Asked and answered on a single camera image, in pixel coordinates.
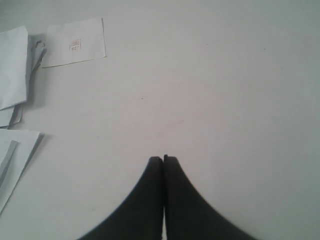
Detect white paper stack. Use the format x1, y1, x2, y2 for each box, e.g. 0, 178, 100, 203
0, 129, 44, 212
0, 26, 47, 128

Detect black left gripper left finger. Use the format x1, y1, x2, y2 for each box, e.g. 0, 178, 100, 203
80, 156, 164, 240

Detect white paper stack upper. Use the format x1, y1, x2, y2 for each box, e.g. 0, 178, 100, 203
0, 26, 47, 128

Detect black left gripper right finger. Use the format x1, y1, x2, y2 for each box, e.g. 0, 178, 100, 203
163, 155, 254, 240

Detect white paper stack lower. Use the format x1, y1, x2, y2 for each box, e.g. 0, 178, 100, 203
0, 129, 44, 212

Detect stamped white paper slip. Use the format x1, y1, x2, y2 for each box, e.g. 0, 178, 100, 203
42, 17, 107, 68

